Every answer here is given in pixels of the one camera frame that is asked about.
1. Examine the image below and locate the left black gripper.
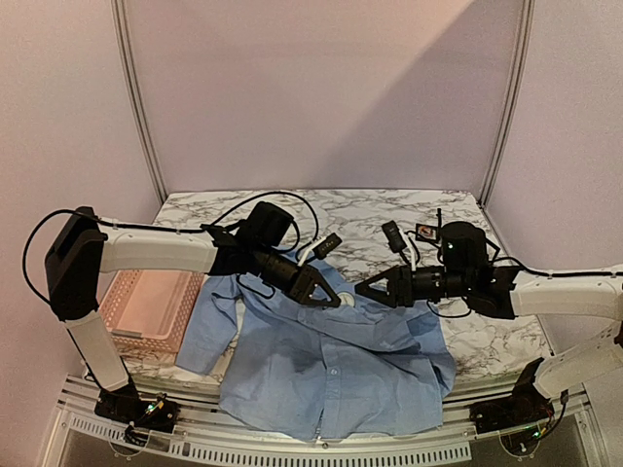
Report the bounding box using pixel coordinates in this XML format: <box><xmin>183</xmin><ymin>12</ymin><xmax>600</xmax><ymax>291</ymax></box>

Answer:
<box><xmin>249</xmin><ymin>242</ymin><xmax>341</xmax><ymax>307</ymax></box>

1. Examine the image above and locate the blue button-up shirt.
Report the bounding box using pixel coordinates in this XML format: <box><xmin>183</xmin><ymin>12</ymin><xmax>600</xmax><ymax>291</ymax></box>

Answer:
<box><xmin>176</xmin><ymin>274</ymin><xmax>456</xmax><ymax>438</ymax></box>

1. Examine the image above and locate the orange portrait round brooch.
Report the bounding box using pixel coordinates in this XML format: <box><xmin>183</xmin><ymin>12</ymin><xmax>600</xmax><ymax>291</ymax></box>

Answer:
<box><xmin>419</xmin><ymin>226</ymin><xmax>436</xmax><ymax>239</ymax></box>

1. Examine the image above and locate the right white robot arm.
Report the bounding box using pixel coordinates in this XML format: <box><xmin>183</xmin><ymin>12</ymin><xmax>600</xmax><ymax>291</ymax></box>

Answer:
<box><xmin>355</xmin><ymin>221</ymin><xmax>622</xmax><ymax>424</ymax></box>

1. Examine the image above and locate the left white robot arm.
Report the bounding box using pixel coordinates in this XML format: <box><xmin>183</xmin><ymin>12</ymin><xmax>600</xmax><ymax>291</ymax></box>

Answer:
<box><xmin>45</xmin><ymin>201</ymin><xmax>341</xmax><ymax>422</ymax></box>

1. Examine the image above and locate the pink plastic basket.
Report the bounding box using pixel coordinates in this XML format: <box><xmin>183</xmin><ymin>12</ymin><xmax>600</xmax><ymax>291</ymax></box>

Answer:
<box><xmin>99</xmin><ymin>269</ymin><xmax>204</xmax><ymax>353</ymax></box>

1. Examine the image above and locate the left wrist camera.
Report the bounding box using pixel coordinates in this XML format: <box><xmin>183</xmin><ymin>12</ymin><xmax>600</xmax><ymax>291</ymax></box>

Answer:
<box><xmin>298</xmin><ymin>233</ymin><xmax>343</xmax><ymax>266</ymax></box>

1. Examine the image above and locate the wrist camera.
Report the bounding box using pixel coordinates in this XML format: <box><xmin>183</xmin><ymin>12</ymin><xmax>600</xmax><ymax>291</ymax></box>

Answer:
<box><xmin>298</xmin><ymin>233</ymin><xmax>343</xmax><ymax>266</ymax></box>
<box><xmin>382</xmin><ymin>221</ymin><xmax>418</xmax><ymax>270</ymax></box>

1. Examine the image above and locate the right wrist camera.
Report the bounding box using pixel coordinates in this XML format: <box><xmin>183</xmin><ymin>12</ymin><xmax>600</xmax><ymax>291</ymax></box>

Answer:
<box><xmin>382</xmin><ymin>221</ymin><xmax>418</xmax><ymax>270</ymax></box>

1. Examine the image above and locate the upright black frame box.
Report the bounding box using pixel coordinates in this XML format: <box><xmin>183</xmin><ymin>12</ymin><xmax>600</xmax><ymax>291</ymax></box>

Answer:
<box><xmin>415</xmin><ymin>208</ymin><xmax>442</xmax><ymax>244</ymax></box>

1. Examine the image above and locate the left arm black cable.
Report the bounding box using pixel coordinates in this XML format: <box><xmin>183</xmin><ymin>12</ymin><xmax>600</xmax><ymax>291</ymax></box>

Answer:
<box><xmin>22</xmin><ymin>189</ymin><xmax>322</xmax><ymax>307</ymax></box>

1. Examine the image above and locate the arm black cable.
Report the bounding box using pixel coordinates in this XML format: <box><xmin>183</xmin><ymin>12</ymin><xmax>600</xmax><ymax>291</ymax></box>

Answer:
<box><xmin>22</xmin><ymin>189</ymin><xmax>322</xmax><ymax>307</ymax></box>
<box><xmin>401</xmin><ymin>232</ymin><xmax>623</xmax><ymax>317</ymax></box>

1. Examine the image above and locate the open black frame box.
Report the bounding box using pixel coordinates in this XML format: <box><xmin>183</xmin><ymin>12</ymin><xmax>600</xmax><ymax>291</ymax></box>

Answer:
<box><xmin>485</xmin><ymin>237</ymin><xmax>501</xmax><ymax>263</ymax></box>

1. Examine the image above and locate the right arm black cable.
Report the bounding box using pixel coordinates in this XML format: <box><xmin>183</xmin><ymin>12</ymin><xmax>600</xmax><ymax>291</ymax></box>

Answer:
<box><xmin>401</xmin><ymin>232</ymin><xmax>623</xmax><ymax>317</ymax></box>

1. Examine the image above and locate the aluminium front rail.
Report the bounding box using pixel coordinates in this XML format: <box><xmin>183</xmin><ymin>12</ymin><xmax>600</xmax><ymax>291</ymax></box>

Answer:
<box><xmin>41</xmin><ymin>377</ymin><xmax>608</xmax><ymax>466</ymax></box>

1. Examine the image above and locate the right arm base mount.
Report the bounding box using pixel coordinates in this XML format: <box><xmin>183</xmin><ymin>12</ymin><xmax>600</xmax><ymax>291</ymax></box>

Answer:
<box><xmin>469</xmin><ymin>385</ymin><xmax>569</xmax><ymax>445</ymax></box>

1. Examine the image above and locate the right aluminium corner post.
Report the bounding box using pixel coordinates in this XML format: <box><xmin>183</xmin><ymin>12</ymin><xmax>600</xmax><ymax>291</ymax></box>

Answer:
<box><xmin>477</xmin><ymin>0</ymin><xmax>535</xmax><ymax>210</ymax></box>

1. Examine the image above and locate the aluminium corner post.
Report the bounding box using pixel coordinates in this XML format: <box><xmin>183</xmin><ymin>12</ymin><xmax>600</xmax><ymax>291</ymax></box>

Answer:
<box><xmin>477</xmin><ymin>0</ymin><xmax>535</xmax><ymax>210</ymax></box>
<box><xmin>111</xmin><ymin>0</ymin><xmax>168</xmax><ymax>205</ymax></box>

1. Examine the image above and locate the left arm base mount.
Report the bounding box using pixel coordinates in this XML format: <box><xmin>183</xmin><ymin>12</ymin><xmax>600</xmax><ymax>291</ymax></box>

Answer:
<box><xmin>94</xmin><ymin>383</ymin><xmax>180</xmax><ymax>448</ymax></box>

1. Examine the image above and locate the left aluminium corner post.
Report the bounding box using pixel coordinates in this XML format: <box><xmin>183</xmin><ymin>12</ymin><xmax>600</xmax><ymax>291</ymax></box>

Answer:
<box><xmin>111</xmin><ymin>0</ymin><xmax>168</xmax><ymax>205</ymax></box>

